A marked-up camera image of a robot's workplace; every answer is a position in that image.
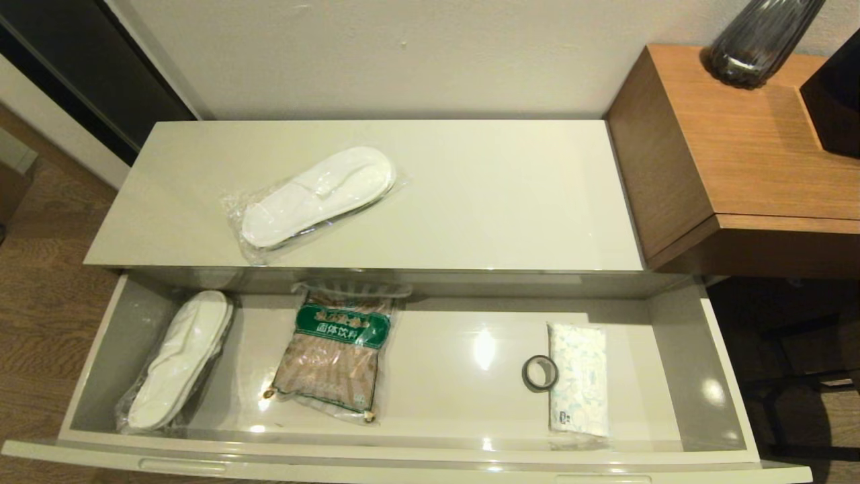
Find black tape roll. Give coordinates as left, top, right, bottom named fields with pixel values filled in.
left=522, top=355, right=560, bottom=393

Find white tissue pack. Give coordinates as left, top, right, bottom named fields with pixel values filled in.
left=547, top=321, right=611, bottom=438

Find white glossy drawer cabinet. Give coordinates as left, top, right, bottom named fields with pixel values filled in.
left=82, top=120, right=713, bottom=300

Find white slippers in plastic bag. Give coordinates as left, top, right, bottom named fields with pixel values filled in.
left=220, top=147, right=398, bottom=266
left=114, top=290, right=234, bottom=434

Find drink sachet bag green label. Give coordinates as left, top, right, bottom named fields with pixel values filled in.
left=262, top=281, right=412, bottom=424

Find brown wooden side cabinet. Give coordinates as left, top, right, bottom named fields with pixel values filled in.
left=607, top=44, right=860, bottom=282

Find grey ribbed glass vase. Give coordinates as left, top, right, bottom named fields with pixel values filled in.
left=703, top=0, right=829, bottom=89

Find dark door panel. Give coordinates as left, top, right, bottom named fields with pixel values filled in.
left=0, top=0, right=197, bottom=167

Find black box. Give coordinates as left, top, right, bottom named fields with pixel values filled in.
left=802, top=32, right=860, bottom=159

